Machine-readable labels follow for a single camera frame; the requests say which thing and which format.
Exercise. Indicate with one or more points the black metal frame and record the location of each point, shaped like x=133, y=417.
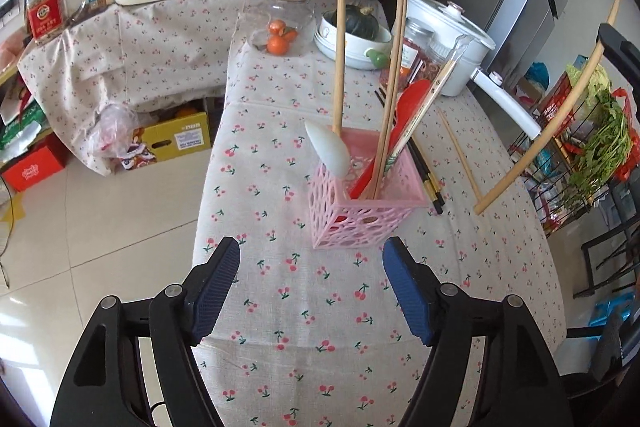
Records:
x=602, y=248

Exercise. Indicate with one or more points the white electric cooking pot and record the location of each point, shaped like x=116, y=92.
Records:
x=500, y=97

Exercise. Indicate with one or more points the green herb bunch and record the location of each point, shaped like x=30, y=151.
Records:
x=600, y=147

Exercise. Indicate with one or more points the red cardboard box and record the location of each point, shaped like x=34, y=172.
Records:
x=30, y=169

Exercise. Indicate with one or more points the white ceramic bowl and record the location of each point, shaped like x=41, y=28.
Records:
x=350, y=52

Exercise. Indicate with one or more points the glass jar with wooden lid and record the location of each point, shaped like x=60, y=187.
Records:
x=300, y=14

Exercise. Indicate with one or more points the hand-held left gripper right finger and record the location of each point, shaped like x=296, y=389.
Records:
x=405, y=292

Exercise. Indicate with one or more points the teal plastic bag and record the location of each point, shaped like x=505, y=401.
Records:
x=537, y=74

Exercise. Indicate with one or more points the napa cabbage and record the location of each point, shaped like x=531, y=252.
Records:
x=592, y=84

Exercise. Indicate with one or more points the dark green pumpkin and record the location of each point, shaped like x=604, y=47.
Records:
x=360, y=24

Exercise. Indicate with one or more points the plastic jar of red snacks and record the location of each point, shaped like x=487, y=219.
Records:
x=415, y=52

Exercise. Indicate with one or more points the red label jar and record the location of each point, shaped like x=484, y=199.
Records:
x=45, y=14

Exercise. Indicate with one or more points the plastic chopsticks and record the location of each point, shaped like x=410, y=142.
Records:
x=430, y=97

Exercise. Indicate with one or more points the dark grey stool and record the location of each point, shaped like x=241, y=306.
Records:
x=607, y=347

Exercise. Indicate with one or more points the pink perforated utensil holder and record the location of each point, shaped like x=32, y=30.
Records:
x=350, y=222

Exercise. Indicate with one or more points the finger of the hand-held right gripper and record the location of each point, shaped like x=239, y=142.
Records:
x=622, y=49

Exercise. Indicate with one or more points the green packet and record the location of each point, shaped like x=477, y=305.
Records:
x=20, y=127

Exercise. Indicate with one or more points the cherry print tablecloth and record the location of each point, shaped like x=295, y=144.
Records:
x=300, y=357
x=150, y=57

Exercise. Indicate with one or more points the clear plastic bag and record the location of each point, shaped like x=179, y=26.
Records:
x=115, y=127

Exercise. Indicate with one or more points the white rice cooker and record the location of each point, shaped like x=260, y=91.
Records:
x=460, y=22

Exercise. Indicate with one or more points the small green fruit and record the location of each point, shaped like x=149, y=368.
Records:
x=378, y=58

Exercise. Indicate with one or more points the red shopping bag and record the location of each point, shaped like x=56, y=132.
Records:
x=631, y=142

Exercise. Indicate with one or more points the bamboo chopstick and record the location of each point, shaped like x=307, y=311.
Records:
x=395, y=82
x=389, y=82
x=540, y=138
x=460, y=157
x=340, y=57

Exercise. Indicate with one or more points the black chopstick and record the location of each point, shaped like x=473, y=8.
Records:
x=430, y=196
x=436, y=187

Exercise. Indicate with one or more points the small orange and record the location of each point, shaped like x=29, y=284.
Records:
x=291, y=35
x=277, y=46
x=276, y=27

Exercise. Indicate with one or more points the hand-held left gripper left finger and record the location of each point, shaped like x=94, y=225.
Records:
x=215, y=287

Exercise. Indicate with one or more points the red plastic spoon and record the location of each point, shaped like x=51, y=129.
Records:
x=410, y=102

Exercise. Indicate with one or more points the yellow cardboard box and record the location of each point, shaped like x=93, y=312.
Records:
x=175, y=139

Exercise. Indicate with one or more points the red snack packets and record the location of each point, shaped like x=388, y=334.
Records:
x=555, y=99

